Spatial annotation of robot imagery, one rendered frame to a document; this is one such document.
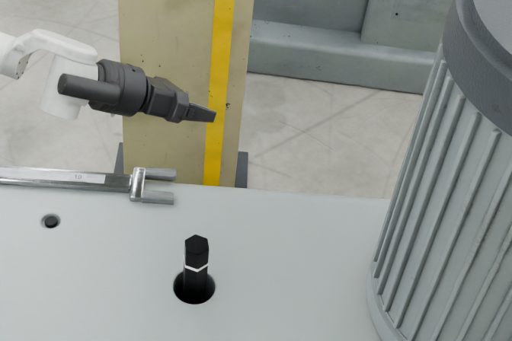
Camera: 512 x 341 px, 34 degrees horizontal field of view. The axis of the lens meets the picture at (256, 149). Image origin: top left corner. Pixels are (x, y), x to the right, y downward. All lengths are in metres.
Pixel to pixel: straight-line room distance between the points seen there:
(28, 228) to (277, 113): 2.91
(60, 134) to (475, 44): 3.09
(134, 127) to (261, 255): 2.31
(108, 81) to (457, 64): 0.94
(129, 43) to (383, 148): 1.28
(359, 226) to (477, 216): 0.25
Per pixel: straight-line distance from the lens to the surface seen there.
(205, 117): 1.49
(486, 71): 0.51
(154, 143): 3.10
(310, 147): 3.53
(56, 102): 1.41
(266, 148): 3.50
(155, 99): 1.45
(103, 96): 1.38
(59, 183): 0.82
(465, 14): 0.54
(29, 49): 1.41
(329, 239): 0.79
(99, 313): 0.74
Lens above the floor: 2.51
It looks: 46 degrees down
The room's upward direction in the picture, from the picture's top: 7 degrees clockwise
